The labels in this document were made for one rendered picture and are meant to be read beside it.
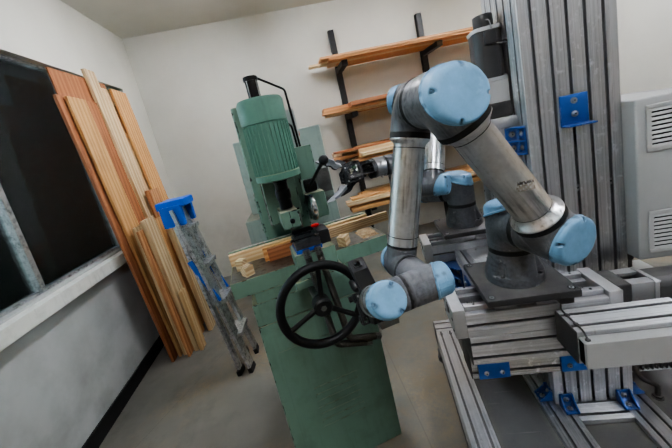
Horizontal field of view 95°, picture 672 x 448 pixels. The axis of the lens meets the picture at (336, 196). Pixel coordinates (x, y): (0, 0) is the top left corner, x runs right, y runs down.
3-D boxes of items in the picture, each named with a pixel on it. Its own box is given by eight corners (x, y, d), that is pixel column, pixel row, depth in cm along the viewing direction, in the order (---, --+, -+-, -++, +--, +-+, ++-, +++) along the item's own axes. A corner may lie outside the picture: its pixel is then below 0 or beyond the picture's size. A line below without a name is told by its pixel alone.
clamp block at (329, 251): (300, 282, 103) (293, 257, 101) (293, 268, 115) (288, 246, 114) (341, 268, 106) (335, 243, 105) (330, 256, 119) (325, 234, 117)
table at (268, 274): (233, 314, 98) (227, 297, 96) (235, 278, 127) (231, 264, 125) (401, 255, 112) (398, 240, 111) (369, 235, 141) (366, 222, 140)
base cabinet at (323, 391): (304, 485, 123) (256, 330, 110) (285, 383, 178) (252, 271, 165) (403, 434, 134) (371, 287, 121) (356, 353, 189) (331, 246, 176)
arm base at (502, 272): (529, 259, 94) (526, 229, 92) (558, 284, 80) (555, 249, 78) (478, 267, 97) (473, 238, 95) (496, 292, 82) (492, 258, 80)
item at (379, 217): (264, 259, 124) (262, 249, 123) (264, 257, 125) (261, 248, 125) (388, 220, 137) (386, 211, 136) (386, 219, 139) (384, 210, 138)
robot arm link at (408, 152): (382, 83, 77) (371, 271, 84) (400, 72, 66) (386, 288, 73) (424, 87, 79) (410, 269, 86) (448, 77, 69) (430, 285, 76)
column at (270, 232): (272, 264, 144) (228, 108, 130) (268, 250, 165) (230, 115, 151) (318, 249, 150) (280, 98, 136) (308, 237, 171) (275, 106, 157)
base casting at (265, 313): (257, 329, 110) (250, 306, 109) (252, 271, 165) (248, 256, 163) (370, 287, 121) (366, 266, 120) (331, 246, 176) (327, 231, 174)
